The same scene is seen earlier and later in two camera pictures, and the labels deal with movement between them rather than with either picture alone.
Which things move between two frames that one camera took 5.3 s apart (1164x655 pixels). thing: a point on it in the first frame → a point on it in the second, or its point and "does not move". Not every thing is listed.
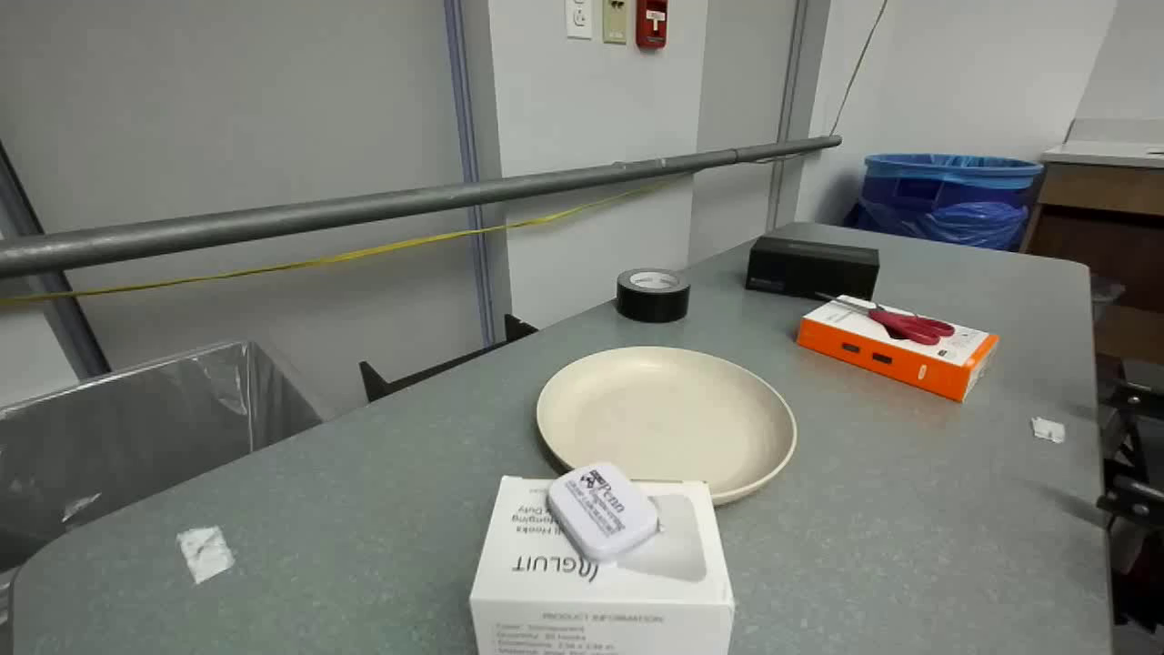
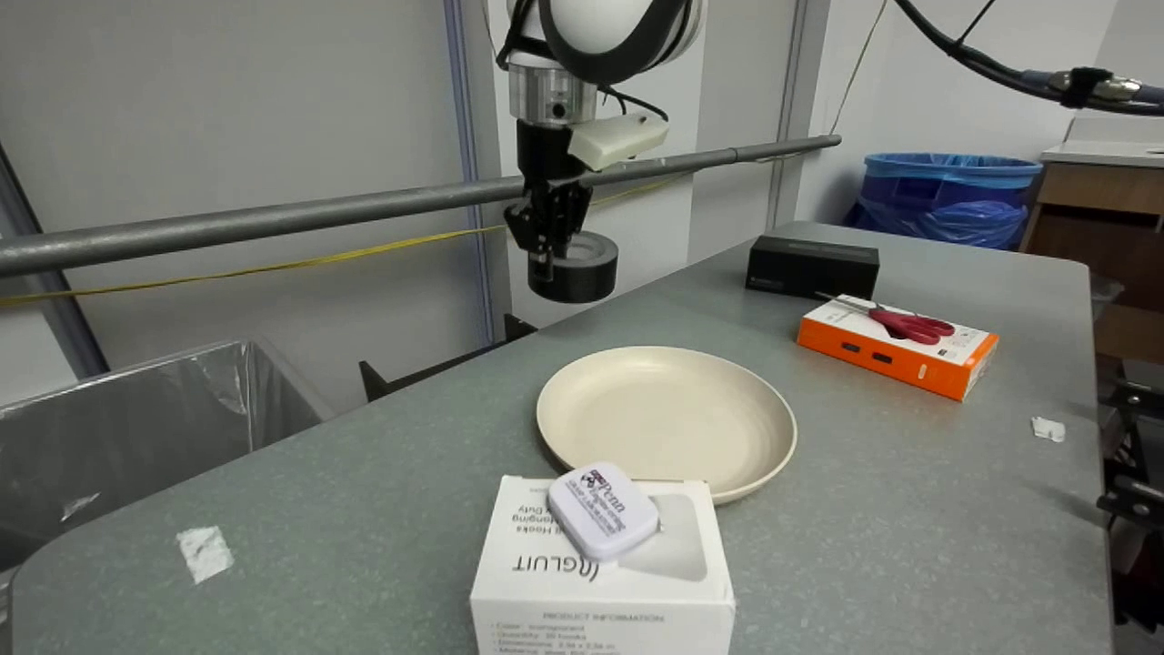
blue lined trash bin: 972,199 does not move
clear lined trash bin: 95,445 does not move
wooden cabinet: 1109,204 does not move
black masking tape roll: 652,296 → 584,272
